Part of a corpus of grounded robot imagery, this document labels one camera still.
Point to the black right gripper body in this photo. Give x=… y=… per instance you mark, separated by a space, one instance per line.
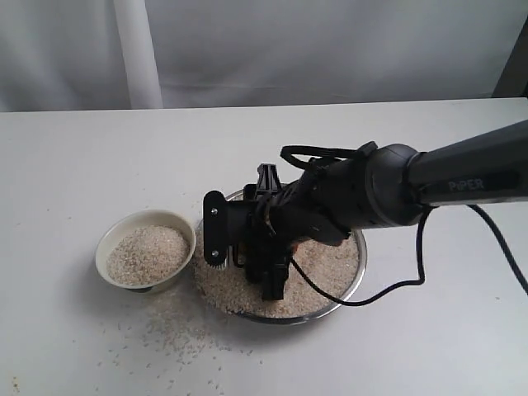
x=325 y=204

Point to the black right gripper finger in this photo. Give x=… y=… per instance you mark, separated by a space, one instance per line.
x=267 y=265
x=268 y=184

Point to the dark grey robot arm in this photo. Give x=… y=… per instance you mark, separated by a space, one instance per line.
x=404 y=185

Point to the rice in steel tray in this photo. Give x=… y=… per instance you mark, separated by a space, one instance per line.
x=317 y=280

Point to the spilled rice on table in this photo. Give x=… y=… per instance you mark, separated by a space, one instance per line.
x=180 y=323

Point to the rice in cream bowl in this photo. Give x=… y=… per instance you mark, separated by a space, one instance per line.
x=148 y=255

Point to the cream ceramic bowl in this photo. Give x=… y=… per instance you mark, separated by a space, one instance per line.
x=128 y=225

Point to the round steel tray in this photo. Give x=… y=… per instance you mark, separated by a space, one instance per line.
x=359 y=272

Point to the white backdrop curtain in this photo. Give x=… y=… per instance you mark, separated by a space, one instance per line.
x=108 y=55

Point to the dark post at right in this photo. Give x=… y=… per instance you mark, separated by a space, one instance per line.
x=512 y=81

